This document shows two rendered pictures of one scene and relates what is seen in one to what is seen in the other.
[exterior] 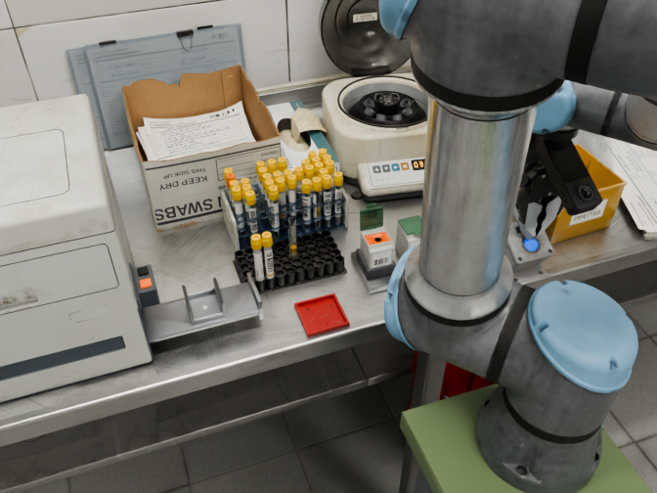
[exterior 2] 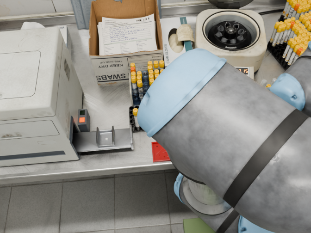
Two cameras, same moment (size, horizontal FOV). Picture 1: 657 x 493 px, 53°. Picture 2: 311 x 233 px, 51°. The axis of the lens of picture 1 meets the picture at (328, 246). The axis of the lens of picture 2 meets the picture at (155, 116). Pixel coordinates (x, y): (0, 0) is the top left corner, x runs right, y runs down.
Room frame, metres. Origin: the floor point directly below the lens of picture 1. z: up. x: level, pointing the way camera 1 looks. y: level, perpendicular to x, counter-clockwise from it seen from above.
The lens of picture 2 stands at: (0.25, -0.12, 1.79)
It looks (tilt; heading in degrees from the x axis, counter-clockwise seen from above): 57 degrees down; 18
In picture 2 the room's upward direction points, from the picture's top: 4 degrees counter-clockwise
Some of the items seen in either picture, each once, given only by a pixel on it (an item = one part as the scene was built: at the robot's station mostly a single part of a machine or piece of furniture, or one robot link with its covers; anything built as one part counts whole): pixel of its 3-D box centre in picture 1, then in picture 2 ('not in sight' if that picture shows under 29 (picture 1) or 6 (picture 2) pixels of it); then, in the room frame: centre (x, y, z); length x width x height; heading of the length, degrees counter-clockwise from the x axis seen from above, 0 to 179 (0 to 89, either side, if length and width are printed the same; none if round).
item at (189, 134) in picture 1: (201, 143); (127, 39); (1.06, 0.24, 0.95); 0.29 x 0.25 x 0.15; 20
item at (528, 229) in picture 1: (521, 212); not in sight; (0.81, -0.30, 0.99); 0.06 x 0.03 x 0.09; 20
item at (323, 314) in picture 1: (321, 314); (163, 150); (0.69, 0.01, 0.88); 0.07 x 0.07 x 0.01; 20
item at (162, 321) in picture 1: (190, 309); (99, 138); (0.66, 0.21, 0.92); 0.21 x 0.07 x 0.05; 110
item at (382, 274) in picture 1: (375, 264); not in sight; (0.79, -0.08, 0.89); 0.09 x 0.05 x 0.04; 18
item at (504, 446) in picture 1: (545, 418); not in sight; (0.45, -0.26, 0.95); 0.15 x 0.15 x 0.10
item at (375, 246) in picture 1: (375, 251); not in sight; (0.79, -0.08, 0.92); 0.05 x 0.04 x 0.06; 18
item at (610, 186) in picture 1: (564, 193); not in sight; (0.94, -0.42, 0.92); 0.13 x 0.13 x 0.10; 22
